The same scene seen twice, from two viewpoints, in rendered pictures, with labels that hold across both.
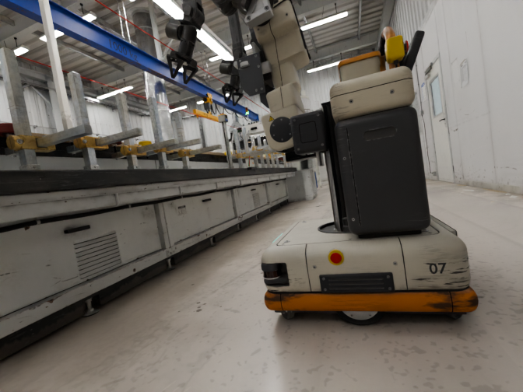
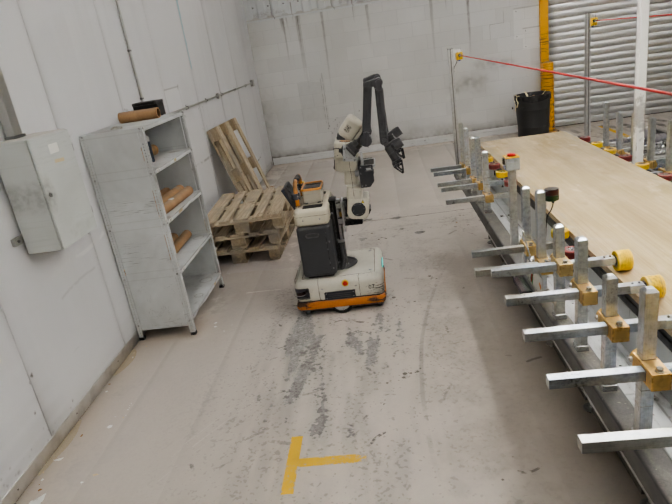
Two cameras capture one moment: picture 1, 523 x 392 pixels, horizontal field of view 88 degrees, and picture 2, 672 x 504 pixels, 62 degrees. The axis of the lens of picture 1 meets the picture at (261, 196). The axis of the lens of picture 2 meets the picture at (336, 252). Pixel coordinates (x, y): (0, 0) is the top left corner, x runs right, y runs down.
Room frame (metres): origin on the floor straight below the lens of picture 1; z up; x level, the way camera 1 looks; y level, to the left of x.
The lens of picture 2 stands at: (5.15, -1.30, 1.87)
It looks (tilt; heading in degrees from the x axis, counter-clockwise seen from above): 20 degrees down; 167
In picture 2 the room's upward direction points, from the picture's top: 9 degrees counter-clockwise
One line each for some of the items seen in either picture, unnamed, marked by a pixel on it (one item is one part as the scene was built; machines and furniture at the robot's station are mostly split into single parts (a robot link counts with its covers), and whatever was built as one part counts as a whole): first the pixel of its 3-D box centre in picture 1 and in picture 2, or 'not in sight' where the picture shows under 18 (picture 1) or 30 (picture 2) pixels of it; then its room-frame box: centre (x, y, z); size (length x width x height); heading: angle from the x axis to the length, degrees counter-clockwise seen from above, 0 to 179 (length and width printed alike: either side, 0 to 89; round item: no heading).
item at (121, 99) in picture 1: (128, 137); (473, 169); (1.48, 0.66, 0.88); 0.04 x 0.04 x 0.48; 71
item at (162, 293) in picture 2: not in sight; (162, 222); (0.68, -1.60, 0.78); 0.90 x 0.45 x 1.55; 161
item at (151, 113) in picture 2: not in sight; (139, 115); (0.57, -1.57, 1.59); 0.30 x 0.08 x 0.08; 71
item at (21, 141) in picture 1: (32, 144); not in sight; (1.03, 0.82, 0.80); 0.14 x 0.06 x 0.05; 161
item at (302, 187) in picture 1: (272, 160); not in sight; (6.04, -0.36, 0.95); 1.65 x 0.70 x 1.90; 71
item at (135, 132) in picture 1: (103, 141); (462, 171); (1.27, 0.68, 0.82); 0.43 x 0.03 x 0.04; 71
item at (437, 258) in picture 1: (354, 253); (341, 277); (1.16, -0.36, 0.16); 0.67 x 0.64 x 0.25; 71
